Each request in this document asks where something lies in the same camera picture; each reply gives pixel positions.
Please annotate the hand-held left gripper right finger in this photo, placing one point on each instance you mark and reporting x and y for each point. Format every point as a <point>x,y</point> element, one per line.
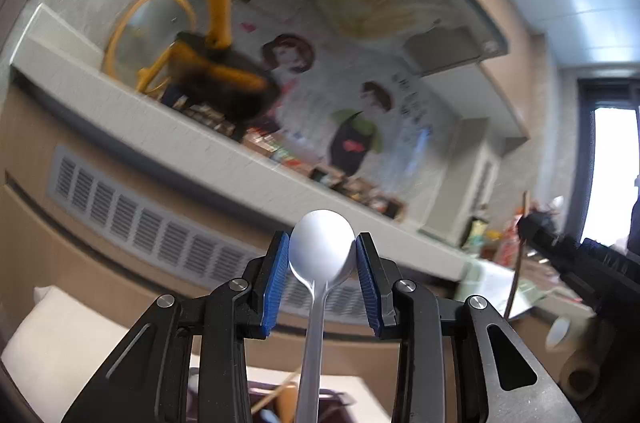
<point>370,283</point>

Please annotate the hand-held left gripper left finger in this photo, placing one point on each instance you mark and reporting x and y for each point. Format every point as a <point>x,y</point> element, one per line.
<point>275,283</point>

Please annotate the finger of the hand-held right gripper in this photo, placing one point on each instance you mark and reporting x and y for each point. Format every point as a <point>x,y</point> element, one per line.
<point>542,235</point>

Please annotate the silver metal spoon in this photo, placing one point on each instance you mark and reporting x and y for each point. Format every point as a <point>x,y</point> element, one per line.
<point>320,243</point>

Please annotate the dark purple utensil tray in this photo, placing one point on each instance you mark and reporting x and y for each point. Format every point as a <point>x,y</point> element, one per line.
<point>332,408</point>

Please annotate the white tape roll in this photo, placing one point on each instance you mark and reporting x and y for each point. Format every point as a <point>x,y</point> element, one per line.
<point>557,334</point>

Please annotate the dark framed window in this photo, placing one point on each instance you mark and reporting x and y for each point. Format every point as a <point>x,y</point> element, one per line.
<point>612,153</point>

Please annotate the brown tape roll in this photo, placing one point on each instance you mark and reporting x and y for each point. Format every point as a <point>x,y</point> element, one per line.
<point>580,378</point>

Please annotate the row of small packets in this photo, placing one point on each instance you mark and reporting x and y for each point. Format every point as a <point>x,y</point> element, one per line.
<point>290,158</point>

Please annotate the grey vent grille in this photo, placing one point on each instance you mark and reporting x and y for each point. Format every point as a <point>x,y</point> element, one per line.
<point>150,228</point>

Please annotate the yellow and black appliance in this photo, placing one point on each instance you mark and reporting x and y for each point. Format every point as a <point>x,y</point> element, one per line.
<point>215,63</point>

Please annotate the wall poster with figures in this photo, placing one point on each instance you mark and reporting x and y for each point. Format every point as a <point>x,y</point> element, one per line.
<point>320,103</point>

